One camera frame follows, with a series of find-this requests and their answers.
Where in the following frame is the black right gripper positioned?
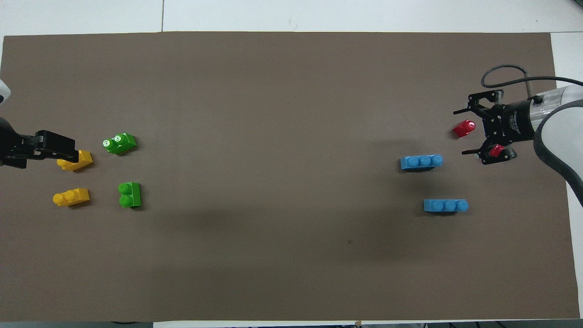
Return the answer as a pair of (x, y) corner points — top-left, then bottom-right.
(453, 90), (534, 165)

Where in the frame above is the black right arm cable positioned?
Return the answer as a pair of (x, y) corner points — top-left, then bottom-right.
(481, 65), (583, 98)

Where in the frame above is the yellow two-stud block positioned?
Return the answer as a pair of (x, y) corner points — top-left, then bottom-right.
(57, 150), (93, 172)
(52, 188), (90, 207)

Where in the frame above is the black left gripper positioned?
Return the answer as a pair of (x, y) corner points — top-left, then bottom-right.
(0, 118), (79, 168)

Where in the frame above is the brown table mat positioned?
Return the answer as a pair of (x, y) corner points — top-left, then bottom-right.
(0, 31), (580, 322)

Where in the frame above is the blue three-stud block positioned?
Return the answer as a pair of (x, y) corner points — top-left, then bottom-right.
(400, 154), (443, 172)
(424, 199), (469, 213)

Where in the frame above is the green two-stud block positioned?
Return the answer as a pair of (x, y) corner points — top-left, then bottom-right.
(102, 133), (137, 156)
(118, 182), (141, 209)

